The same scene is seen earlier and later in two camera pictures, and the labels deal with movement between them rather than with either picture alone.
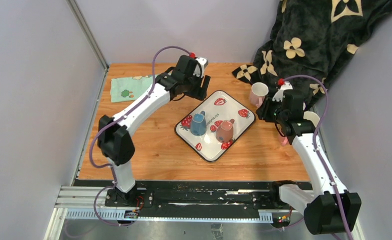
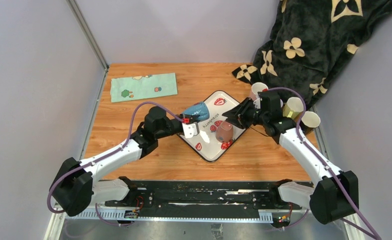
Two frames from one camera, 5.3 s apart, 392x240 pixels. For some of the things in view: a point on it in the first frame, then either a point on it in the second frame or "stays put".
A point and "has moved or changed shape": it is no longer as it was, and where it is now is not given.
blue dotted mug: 198,124 has moved or changed shape
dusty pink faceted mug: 224,132 stays put
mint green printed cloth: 129,89 stays put
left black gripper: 194,84 to 181,122
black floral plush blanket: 310,40 stays put
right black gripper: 263,112 to 238,115
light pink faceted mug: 258,91 stays put
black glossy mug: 311,116 stays put
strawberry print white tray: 220,107 stays put
